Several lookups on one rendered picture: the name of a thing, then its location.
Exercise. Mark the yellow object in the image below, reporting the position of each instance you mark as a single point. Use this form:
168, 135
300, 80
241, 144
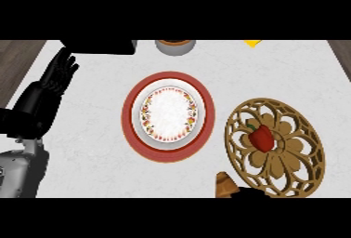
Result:
251, 43

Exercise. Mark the red bell pepper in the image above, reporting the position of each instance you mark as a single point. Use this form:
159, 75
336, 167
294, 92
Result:
261, 138

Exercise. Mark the grey cup with brown contents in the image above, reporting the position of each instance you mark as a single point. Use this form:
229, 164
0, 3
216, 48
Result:
174, 46

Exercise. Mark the brown croissant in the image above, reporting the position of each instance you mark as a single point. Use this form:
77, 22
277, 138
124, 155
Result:
224, 185

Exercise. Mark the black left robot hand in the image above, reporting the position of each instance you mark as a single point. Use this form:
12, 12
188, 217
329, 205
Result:
39, 102

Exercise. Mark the red-rimmed floral plate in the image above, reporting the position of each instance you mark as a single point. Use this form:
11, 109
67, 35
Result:
167, 116

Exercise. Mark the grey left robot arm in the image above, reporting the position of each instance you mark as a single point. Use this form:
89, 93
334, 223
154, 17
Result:
18, 169

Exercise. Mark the black appliance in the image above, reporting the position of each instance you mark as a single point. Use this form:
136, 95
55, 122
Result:
100, 46

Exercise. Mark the round wooden lattice placemat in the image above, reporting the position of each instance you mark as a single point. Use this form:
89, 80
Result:
279, 155

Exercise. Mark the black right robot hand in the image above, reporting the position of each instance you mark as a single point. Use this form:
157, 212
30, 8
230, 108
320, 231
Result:
249, 192

